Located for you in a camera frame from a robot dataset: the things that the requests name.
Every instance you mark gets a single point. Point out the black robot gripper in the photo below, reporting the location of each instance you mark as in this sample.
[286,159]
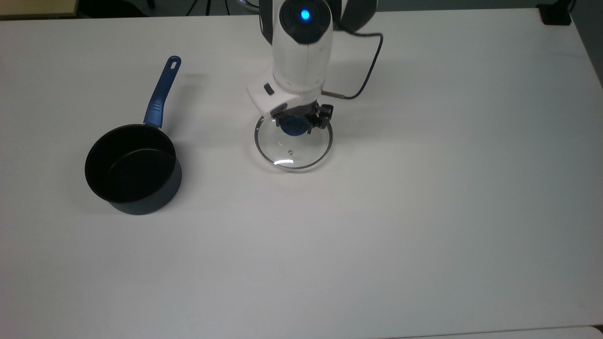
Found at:
[299,112]

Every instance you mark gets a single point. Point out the glass lid with blue knob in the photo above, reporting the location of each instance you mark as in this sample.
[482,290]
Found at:
[292,155]

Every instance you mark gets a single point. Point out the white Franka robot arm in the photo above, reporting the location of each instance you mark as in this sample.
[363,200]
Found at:
[301,61]

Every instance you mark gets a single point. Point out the black tripod stand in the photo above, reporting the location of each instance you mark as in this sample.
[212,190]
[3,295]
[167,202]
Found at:
[207,7]

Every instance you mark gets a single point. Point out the black table clamp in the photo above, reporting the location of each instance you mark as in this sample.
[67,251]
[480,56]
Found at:
[556,16]

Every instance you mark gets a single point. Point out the yellowish wooden board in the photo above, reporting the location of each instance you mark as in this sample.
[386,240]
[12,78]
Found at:
[37,7]

